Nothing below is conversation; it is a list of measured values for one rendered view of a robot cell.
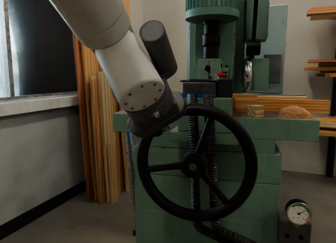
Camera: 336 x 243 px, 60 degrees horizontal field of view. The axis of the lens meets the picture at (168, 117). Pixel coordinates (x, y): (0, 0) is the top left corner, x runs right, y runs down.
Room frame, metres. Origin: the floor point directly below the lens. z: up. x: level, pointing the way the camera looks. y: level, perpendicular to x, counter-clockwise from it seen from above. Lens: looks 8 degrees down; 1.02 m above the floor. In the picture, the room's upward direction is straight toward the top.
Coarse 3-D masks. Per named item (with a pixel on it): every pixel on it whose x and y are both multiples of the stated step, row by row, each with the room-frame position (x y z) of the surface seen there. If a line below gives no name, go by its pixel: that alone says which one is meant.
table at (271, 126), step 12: (120, 120) 0.90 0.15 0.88; (240, 120) 0.82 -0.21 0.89; (252, 120) 0.81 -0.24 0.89; (264, 120) 0.80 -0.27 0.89; (276, 120) 0.79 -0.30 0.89; (288, 120) 0.78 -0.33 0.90; (300, 120) 0.78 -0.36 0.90; (312, 120) 0.77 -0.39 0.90; (168, 132) 0.87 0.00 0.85; (180, 132) 0.76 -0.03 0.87; (252, 132) 0.81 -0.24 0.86; (264, 132) 0.80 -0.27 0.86; (276, 132) 0.79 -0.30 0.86; (288, 132) 0.78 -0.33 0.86; (300, 132) 0.78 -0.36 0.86; (312, 132) 0.77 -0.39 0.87; (228, 144) 0.73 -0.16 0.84
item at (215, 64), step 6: (204, 60) 0.96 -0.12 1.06; (210, 60) 0.95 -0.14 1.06; (216, 60) 0.95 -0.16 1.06; (198, 66) 0.96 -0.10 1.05; (210, 66) 0.95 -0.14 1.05; (216, 66) 0.95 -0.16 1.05; (222, 66) 1.07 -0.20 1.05; (198, 72) 0.96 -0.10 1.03; (204, 72) 0.96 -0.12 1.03; (210, 72) 0.95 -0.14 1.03; (216, 72) 0.95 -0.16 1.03; (198, 78) 0.96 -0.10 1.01; (204, 78) 0.96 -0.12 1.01; (216, 78) 0.95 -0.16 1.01
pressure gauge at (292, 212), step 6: (288, 204) 0.73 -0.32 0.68; (294, 204) 0.72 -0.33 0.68; (300, 204) 0.72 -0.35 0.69; (306, 204) 0.72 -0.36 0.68; (288, 210) 0.72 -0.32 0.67; (294, 210) 0.72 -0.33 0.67; (300, 210) 0.72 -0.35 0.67; (306, 210) 0.71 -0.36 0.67; (288, 216) 0.72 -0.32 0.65; (294, 216) 0.72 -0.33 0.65; (300, 216) 0.72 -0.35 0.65; (306, 216) 0.71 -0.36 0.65; (294, 222) 0.72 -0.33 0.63; (300, 222) 0.72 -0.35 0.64; (306, 222) 0.71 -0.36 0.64
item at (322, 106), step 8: (264, 104) 0.95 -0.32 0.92; (272, 104) 0.94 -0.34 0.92; (280, 104) 0.94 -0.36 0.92; (288, 104) 0.93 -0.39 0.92; (296, 104) 0.92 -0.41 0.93; (304, 104) 0.92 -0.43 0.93; (312, 104) 0.91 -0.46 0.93; (320, 104) 0.91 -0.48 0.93; (328, 104) 0.90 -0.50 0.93; (312, 112) 0.91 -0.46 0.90; (320, 112) 0.91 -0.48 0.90; (328, 112) 0.90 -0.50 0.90
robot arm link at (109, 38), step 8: (120, 16) 0.32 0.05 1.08; (128, 16) 0.34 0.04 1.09; (120, 24) 0.32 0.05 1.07; (128, 24) 0.34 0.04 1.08; (104, 32) 0.31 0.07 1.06; (112, 32) 0.32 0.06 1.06; (120, 32) 0.33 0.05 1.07; (80, 40) 0.33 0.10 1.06; (88, 40) 0.32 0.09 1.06; (96, 40) 0.32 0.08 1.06; (104, 40) 0.32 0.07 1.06; (112, 40) 0.33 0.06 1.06; (96, 48) 0.33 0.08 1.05
